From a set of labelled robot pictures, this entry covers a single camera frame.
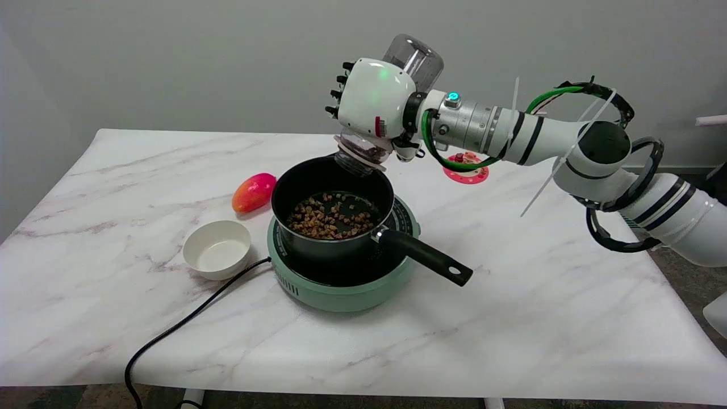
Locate black power cable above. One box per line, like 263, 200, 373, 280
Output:
124, 257, 272, 409

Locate black saucepan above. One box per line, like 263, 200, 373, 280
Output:
271, 155, 474, 287

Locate red yellow mango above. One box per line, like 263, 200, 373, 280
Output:
232, 173, 277, 214

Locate clear bottle with white band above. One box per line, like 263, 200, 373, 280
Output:
333, 33, 445, 177

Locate brown food pieces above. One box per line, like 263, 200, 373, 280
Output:
286, 193, 378, 240

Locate green induction cooker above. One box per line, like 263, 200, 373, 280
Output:
267, 193, 421, 313

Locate white bowl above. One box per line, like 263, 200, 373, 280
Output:
183, 220, 252, 281

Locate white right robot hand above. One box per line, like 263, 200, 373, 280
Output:
325, 57, 425, 163

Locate red round coaster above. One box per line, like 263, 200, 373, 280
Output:
443, 152, 490, 185

